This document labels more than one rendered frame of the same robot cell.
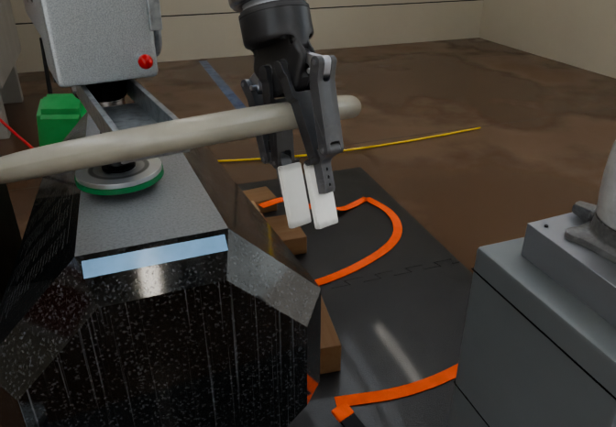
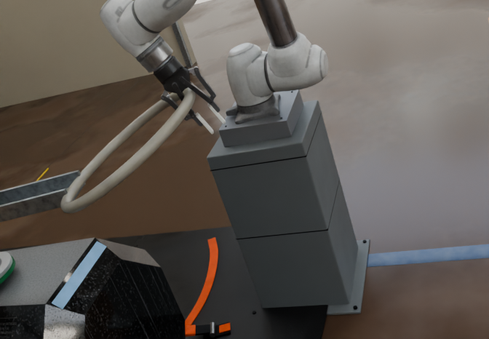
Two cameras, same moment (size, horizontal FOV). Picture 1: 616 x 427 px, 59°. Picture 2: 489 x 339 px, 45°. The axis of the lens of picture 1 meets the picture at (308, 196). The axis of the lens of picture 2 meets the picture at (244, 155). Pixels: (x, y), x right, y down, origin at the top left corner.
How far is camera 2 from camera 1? 129 cm
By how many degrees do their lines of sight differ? 42
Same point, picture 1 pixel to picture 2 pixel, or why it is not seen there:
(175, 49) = not seen: outside the picture
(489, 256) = (215, 156)
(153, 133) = (179, 113)
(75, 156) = (164, 136)
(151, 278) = (90, 284)
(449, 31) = not seen: outside the picture
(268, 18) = (173, 65)
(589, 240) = (247, 117)
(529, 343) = (259, 174)
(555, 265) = (243, 136)
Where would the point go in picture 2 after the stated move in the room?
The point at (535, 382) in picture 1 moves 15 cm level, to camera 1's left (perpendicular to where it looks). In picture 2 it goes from (273, 187) to (252, 209)
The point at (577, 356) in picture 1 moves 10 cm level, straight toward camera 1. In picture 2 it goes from (281, 156) to (292, 165)
